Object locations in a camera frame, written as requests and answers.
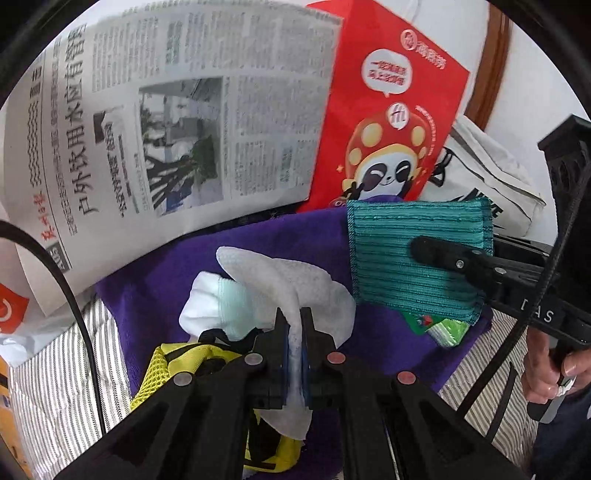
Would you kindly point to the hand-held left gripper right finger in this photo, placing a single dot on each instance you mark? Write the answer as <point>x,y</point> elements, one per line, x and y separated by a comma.
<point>307,357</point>

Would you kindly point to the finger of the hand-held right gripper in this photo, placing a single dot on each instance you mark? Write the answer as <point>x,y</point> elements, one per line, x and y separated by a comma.
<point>521,244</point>
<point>485,272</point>

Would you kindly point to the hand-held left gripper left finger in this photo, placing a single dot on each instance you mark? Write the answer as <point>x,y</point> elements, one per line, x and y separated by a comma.
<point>282,355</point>

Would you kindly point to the green tissue pack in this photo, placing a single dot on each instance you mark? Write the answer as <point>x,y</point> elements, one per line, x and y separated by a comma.
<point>448,332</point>

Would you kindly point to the white cloth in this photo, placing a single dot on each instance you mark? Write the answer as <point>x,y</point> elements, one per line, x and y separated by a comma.
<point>300,286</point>

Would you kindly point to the teal striped cloth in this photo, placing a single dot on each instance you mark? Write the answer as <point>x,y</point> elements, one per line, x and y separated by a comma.
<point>383,258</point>

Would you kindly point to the person's right hand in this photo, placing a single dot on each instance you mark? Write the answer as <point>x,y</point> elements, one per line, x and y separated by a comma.
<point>538,369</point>

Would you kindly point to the white canvas tote bag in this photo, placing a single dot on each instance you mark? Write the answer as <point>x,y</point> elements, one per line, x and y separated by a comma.
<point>485,175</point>

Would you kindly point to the green sachet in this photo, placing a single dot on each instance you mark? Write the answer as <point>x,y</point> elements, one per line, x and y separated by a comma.
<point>418,322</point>

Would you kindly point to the white glove with teal cuff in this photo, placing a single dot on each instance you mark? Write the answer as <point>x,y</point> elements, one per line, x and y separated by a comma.
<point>207,309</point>

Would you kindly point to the yellow mesh bag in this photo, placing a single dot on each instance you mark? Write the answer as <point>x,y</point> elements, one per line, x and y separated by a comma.
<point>157,374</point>

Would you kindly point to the purple towel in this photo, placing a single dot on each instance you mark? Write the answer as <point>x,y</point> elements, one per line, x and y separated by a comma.
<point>152,295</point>

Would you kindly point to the wooden headboard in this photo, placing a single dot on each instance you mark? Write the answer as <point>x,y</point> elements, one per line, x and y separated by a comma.
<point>489,69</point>

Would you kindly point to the red panda paper bag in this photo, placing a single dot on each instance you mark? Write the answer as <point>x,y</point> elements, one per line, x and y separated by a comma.
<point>392,120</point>

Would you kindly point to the person's dark trousers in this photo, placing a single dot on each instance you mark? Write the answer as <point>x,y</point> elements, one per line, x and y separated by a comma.
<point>563,443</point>

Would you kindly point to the striped bed blanket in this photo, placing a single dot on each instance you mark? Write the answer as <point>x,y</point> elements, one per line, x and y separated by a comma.
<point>46,369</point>

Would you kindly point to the white plastic bag red logo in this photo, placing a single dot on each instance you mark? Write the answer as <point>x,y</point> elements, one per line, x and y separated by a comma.
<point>14,309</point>

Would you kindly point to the brown cardboard box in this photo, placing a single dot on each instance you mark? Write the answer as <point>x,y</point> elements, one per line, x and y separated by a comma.
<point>4,406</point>

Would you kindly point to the newspaper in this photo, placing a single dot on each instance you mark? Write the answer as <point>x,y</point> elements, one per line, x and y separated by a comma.
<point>184,69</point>

